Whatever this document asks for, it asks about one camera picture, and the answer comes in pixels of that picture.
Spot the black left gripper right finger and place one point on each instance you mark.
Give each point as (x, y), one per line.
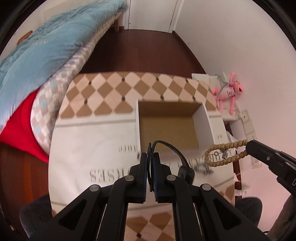
(199, 212)

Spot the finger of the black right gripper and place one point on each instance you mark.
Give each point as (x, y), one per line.
(278, 162)

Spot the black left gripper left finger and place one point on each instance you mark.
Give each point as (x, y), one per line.
(99, 213)

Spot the black fitness band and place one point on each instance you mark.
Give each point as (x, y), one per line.
(165, 159)

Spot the black fuzzy cushion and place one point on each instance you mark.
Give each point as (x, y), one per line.
(36, 214)

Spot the checkered printed tablecloth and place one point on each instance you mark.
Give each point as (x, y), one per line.
(107, 120)

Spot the white cardboard box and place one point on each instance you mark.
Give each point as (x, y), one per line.
(189, 126)

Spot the pink panther plush toy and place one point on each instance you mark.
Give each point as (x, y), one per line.
(230, 90)

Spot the red bed sheet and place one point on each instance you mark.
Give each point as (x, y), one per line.
(18, 131)

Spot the checkered mattress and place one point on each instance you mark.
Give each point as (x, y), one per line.
(49, 98)

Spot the light blue quilt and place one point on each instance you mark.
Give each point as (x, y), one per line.
(47, 49)

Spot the brown pillow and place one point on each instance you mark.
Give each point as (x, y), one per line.
(25, 36)

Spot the white door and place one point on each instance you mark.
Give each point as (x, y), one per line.
(154, 15)

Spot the wall socket strip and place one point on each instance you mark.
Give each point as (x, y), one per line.
(250, 135)

